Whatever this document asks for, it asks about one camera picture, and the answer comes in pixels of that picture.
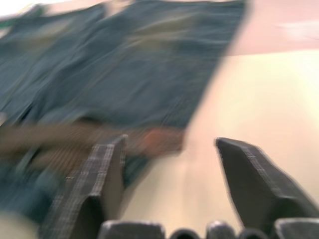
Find brown braided belt with buckle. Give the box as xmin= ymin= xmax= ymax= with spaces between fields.
xmin=0 ymin=121 xmax=185 ymax=172

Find blue denim shorts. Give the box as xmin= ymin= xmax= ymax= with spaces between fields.
xmin=0 ymin=0 xmax=247 ymax=225

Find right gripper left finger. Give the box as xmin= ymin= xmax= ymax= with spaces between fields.
xmin=40 ymin=133 xmax=129 ymax=239

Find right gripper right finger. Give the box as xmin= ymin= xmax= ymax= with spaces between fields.
xmin=215 ymin=137 xmax=319 ymax=239

